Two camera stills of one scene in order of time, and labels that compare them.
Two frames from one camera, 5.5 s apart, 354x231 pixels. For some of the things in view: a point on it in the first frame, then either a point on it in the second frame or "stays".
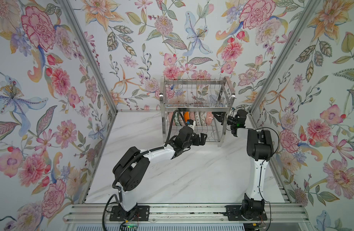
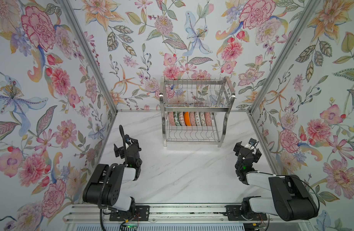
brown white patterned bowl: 202,118 stays
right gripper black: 221,119 to 238,149
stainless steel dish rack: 198,98 stays
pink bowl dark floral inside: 170,115 stays
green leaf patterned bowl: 176,119 stays
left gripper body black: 193,140 to 135,146
